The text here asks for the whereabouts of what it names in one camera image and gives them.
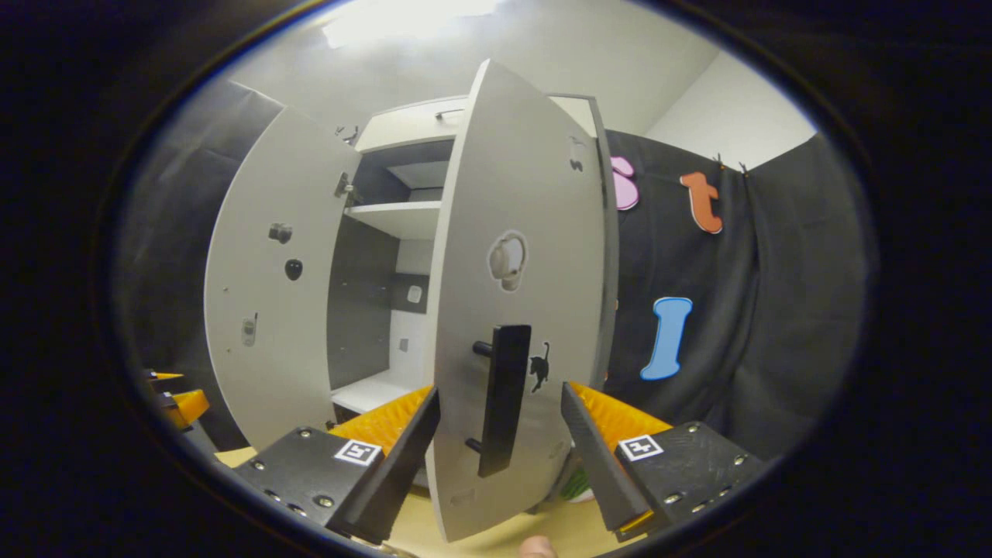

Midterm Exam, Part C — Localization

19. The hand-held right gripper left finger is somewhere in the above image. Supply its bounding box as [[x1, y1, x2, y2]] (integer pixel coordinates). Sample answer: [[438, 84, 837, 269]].
[[232, 386, 443, 545]]

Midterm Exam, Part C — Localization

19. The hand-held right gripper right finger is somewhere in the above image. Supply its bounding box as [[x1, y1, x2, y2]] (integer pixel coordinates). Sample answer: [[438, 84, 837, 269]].
[[560, 381, 768, 542]]

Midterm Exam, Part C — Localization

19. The white cabinet door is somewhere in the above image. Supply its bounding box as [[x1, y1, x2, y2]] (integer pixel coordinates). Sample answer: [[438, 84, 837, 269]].
[[203, 106, 363, 450], [426, 58, 621, 543]]

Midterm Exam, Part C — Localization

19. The grey and white cabinet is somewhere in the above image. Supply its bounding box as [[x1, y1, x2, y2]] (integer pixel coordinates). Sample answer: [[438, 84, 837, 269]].
[[325, 93, 621, 423]]

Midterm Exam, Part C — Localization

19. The white cabinet shelf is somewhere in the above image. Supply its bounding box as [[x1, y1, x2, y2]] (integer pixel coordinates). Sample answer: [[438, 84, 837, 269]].
[[332, 370, 432, 415], [345, 201, 443, 241]]

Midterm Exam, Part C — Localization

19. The cream cabinet top panel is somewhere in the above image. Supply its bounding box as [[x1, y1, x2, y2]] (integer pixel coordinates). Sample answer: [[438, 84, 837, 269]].
[[355, 97, 470, 153]]

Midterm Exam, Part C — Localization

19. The green and white object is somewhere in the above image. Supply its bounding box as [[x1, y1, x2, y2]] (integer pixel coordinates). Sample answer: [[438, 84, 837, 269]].
[[558, 465, 594, 503]]

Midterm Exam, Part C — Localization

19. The black backdrop cloth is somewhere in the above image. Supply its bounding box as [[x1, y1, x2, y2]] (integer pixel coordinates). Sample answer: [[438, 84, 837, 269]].
[[604, 128, 880, 462]]

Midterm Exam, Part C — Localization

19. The ceiling light panel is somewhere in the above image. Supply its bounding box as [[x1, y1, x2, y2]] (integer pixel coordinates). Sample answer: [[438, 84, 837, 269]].
[[322, 0, 505, 47]]

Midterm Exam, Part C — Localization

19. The black door handle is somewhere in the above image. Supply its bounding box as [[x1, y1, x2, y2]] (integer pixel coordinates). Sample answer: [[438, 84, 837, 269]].
[[465, 324, 533, 479]]

